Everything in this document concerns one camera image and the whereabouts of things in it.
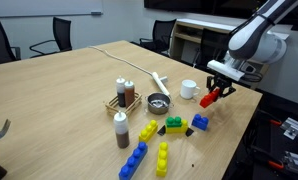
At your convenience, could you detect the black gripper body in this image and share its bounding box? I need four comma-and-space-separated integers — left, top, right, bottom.
207, 74, 232, 88

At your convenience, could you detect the red orange toy brick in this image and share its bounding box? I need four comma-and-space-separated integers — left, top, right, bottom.
200, 88, 220, 108

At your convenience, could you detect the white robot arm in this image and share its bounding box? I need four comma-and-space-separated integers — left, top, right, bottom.
207, 0, 298, 99

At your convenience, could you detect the white ceramic mug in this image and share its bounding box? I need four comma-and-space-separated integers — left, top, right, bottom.
180, 79, 201, 99

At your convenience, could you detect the small blue toy brick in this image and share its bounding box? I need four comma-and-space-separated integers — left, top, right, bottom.
192, 114, 209, 130

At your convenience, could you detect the white power strip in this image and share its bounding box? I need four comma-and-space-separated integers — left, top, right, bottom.
151, 72, 170, 96

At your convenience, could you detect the wooden sideboard cabinet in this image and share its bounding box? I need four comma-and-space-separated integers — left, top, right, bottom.
169, 18, 270, 89

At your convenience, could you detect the small steel pot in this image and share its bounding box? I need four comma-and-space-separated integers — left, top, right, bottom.
145, 92, 174, 115

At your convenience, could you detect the green yellow toy train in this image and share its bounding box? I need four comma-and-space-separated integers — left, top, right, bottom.
158, 116, 193, 137

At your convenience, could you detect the short yellow toy brick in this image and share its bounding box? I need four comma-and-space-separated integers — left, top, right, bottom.
138, 120, 158, 142

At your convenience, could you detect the brown sauce squeeze bottle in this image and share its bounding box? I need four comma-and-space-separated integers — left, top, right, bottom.
124, 81, 135, 107

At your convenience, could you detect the dark sauce squeeze bottle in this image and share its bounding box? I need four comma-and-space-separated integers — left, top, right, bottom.
116, 76, 125, 107

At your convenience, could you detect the standalone brown squeeze bottle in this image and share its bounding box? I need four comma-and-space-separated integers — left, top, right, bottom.
113, 111, 130, 149

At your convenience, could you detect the long yellow toy brick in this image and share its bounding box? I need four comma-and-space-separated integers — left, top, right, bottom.
156, 142, 168, 177

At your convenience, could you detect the wooden slat tray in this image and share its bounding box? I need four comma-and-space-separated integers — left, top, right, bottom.
104, 92, 143, 117

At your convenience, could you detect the long blue toy brick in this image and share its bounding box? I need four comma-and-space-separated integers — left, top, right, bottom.
118, 142, 148, 180

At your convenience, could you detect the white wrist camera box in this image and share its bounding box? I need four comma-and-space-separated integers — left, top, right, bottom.
207, 60, 244, 81

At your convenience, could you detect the white power cable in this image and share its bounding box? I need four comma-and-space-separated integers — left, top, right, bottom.
88, 45, 154, 76

